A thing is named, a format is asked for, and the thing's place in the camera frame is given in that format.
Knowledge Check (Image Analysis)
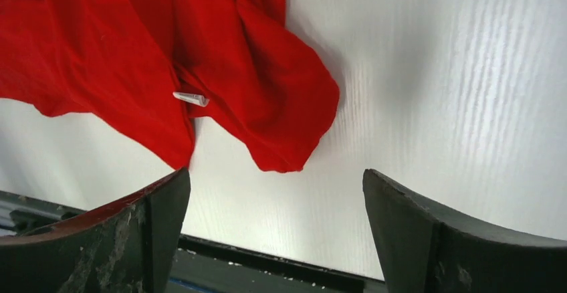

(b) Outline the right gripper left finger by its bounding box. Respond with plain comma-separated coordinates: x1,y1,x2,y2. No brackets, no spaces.
1,168,191,292

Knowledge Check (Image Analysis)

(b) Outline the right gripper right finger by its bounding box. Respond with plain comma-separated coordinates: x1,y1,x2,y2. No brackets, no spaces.
363,169,566,292

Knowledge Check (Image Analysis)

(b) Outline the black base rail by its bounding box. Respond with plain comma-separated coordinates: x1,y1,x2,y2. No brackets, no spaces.
1,191,387,292

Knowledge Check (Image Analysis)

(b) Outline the red t shirt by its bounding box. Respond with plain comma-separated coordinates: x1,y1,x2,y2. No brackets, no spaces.
1,0,340,173

